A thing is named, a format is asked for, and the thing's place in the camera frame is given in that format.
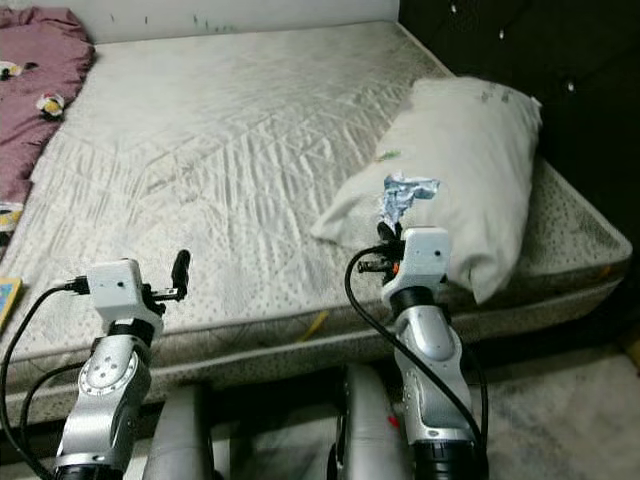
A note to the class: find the grey robot right leg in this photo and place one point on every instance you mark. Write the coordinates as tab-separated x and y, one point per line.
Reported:
365	430

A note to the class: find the colourful yellow-edged children's book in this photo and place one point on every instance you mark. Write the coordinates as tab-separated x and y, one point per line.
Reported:
8	300

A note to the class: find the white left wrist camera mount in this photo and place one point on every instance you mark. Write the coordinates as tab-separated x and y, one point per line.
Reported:
117	290

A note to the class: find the pink cartoon print blanket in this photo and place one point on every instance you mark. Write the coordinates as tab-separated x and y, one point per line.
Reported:
35	70

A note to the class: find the grey robot leg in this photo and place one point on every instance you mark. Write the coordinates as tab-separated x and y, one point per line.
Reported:
365	430
180	440

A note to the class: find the grey quilted mattress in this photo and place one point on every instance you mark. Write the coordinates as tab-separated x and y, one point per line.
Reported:
240	150

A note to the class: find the black tufted headboard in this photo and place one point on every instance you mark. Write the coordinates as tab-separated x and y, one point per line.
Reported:
540	40

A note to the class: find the blue-white paper wrapper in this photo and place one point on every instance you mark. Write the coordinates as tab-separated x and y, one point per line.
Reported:
400	195

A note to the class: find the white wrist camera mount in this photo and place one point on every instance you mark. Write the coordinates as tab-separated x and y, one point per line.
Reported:
422	258
117	290

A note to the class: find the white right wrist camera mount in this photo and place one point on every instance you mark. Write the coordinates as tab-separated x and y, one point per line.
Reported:
422	258

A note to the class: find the white printed pillow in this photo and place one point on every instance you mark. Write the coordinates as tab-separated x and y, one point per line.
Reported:
470	150

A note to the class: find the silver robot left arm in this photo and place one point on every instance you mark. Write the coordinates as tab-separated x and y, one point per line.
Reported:
105	400

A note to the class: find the grey robot left leg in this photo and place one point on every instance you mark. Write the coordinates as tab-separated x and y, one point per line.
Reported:
180	440

